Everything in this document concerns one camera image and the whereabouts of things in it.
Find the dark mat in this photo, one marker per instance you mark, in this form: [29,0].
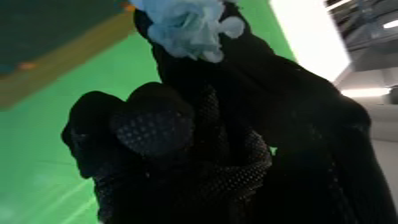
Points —
[47,30]

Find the pale blue flower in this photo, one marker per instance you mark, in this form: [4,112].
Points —
[187,26]

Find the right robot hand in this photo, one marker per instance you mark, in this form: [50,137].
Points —
[249,140]

